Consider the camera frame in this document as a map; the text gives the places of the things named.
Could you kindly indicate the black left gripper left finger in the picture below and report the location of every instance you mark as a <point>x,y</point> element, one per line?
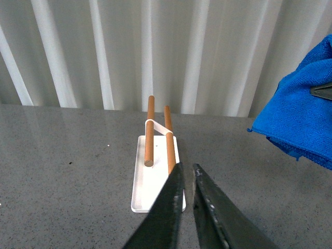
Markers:
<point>160,227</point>

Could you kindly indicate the blue microfiber cloth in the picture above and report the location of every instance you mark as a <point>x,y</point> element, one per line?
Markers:
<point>294,120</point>

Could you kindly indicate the white rack with wooden bars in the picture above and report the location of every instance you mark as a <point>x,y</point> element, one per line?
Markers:
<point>156,156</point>

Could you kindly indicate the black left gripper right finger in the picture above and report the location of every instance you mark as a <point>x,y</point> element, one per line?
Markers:
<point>219,223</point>

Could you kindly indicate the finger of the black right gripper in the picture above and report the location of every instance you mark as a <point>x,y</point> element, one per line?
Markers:
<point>323,91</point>

